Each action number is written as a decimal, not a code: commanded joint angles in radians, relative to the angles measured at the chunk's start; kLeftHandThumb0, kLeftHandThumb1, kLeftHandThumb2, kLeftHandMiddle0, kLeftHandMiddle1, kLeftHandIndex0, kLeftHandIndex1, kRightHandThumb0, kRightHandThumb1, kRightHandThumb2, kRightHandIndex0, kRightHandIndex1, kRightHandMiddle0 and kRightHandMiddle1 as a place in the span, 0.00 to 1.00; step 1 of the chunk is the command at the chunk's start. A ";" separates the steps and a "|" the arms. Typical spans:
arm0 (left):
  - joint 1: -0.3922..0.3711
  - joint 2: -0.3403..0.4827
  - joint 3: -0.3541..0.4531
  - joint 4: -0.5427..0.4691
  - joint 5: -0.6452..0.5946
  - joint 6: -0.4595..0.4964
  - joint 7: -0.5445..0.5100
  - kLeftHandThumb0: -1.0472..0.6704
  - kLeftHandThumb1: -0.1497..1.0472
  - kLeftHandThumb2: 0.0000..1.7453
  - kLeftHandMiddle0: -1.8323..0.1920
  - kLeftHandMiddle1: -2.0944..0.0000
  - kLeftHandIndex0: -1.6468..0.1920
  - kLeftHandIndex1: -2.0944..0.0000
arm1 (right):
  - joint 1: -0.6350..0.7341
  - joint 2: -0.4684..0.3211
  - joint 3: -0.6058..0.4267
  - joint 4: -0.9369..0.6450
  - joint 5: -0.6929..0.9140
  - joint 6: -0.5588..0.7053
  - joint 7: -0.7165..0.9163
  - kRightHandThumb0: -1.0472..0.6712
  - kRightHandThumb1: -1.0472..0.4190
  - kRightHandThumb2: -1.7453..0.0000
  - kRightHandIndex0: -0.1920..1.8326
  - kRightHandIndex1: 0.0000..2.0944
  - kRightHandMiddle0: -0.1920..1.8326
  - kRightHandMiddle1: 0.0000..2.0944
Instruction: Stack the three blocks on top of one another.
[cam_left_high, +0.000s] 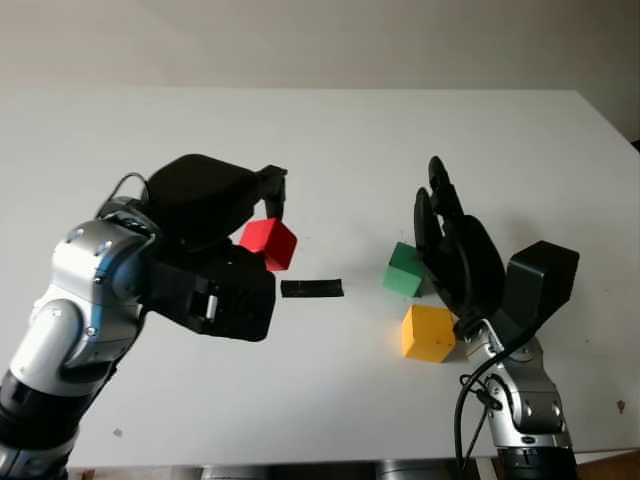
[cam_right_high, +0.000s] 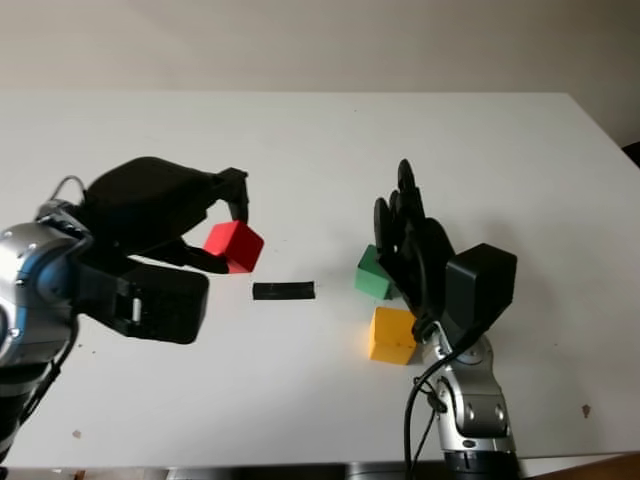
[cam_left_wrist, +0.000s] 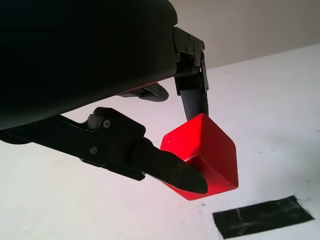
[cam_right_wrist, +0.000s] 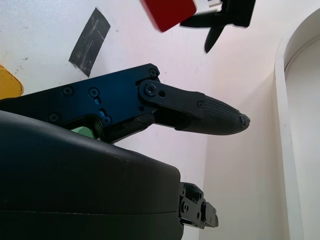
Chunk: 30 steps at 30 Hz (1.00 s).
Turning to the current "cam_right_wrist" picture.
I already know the red cube block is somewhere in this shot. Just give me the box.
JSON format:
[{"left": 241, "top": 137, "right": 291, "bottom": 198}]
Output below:
[{"left": 139, "top": 0, "right": 198, "bottom": 33}]

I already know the yellow cube block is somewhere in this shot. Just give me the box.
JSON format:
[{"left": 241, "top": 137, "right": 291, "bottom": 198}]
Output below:
[{"left": 0, "top": 64, "right": 25, "bottom": 101}]

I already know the black tape strip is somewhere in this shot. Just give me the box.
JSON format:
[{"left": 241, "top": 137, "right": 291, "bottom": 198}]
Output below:
[{"left": 68, "top": 6, "right": 111, "bottom": 78}]

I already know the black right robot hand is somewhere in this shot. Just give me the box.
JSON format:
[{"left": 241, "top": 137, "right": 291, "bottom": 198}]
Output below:
[{"left": 0, "top": 63, "right": 251, "bottom": 240}]

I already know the green cube block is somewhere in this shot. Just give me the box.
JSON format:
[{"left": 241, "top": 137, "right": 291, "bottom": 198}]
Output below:
[{"left": 70, "top": 125, "right": 96, "bottom": 140}]

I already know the white tray rim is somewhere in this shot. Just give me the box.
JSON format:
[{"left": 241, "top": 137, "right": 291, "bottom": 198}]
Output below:
[{"left": 273, "top": 7, "right": 320, "bottom": 240}]

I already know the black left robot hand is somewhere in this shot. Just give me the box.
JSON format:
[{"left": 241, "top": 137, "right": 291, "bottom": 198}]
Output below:
[{"left": 179, "top": 0, "right": 257, "bottom": 55}]

